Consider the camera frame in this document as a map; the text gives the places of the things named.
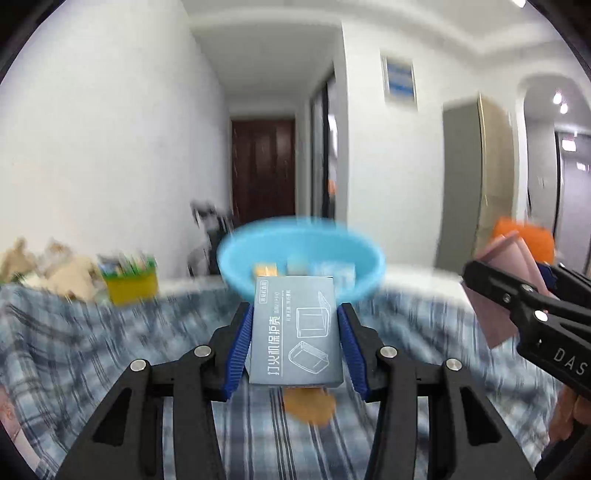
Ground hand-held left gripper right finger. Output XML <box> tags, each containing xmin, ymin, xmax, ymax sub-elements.
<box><xmin>336</xmin><ymin>301</ymin><xmax>536</xmax><ymax>480</ymax></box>

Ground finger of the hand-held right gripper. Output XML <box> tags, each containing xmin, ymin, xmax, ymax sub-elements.
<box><xmin>462</xmin><ymin>259</ymin><xmax>555</xmax><ymax>343</ymax></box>
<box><xmin>536</xmin><ymin>263</ymin><xmax>591</xmax><ymax>306</ymax></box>

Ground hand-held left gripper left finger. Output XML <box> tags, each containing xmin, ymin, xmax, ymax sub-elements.
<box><xmin>55</xmin><ymin>301</ymin><xmax>256</xmax><ymax>480</ymax></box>

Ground pink holder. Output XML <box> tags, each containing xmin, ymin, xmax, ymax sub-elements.
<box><xmin>464</xmin><ymin>231</ymin><xmax>552</xmax><ymax>349</ymax></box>

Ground grey cardboard box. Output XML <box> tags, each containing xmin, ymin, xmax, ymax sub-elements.
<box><xmin>249</xmin><ymin>275</ymin><xmax>345</xmax><ymax>387</ymax></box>

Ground light blue plastic basin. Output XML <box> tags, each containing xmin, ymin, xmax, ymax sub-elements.
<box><xmin>217</xmin><ymin>217</ymin><xmax>386</xmax><ymax>305</ymax></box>

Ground person's right hand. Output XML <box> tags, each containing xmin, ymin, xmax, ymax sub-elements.
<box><xmin>551</xmin><ymin>385</ymin><xmax>591</xmax><ymax>444</ymax></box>

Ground orange chair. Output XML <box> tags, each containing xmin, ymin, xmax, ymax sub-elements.
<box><xmin>492</xmin><ymin>217</ymin><xmax>557</xmax><ymax>266</ymax></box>

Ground orange soap box lid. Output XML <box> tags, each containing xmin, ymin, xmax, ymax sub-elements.
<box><xmin>283</xmin><ymin>387</ymin><xmax>337</xmax><ymax>426</ymax></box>

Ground yellow bucket with green rim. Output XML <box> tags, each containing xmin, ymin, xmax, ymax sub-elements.
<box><xmin>102</xmin><ymin>265</ymin><xmax>160</xmax><ymax>306</ymax></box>

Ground grey gold refrigerator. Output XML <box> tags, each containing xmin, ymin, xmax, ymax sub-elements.
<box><xmin>434</xmin><ymin>92</ymin><xmax>515</xmax><ymax>273</ymax></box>

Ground bundle of small packets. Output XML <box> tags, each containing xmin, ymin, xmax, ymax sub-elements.
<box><xmin>97</xmin><ymin>251</ymin><xmax>157</xmax><ymax>278</ymax></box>

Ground blue plaid blanket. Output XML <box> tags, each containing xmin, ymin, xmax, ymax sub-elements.
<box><xmin>0</xmin><ymin>277</ymin><xmax>568</xmax><ymax>480</ymax></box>

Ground dark brown door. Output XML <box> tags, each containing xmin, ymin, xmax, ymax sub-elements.
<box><xmin>231</xmin><ymin>119</ymin><xmax>296</xmax><ymax>219</ymax></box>

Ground dark framed sliding door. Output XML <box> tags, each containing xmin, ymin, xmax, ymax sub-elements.
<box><xmin>310</xmin><ymin>76</ymin><xmax>339</xmax><ymax>220</ymax></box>

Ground beige rabbit plush toy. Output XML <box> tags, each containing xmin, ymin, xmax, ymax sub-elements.
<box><xmin>0</xmin><ymin>237</ymin><xmax>38</xmax><ymax>282</ymax></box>

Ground wall panel with blue windows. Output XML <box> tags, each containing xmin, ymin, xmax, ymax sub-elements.
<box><xmin>381</xmin><ymin>53</ymin><xmax>419</xmax><ymax>108</ymax></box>

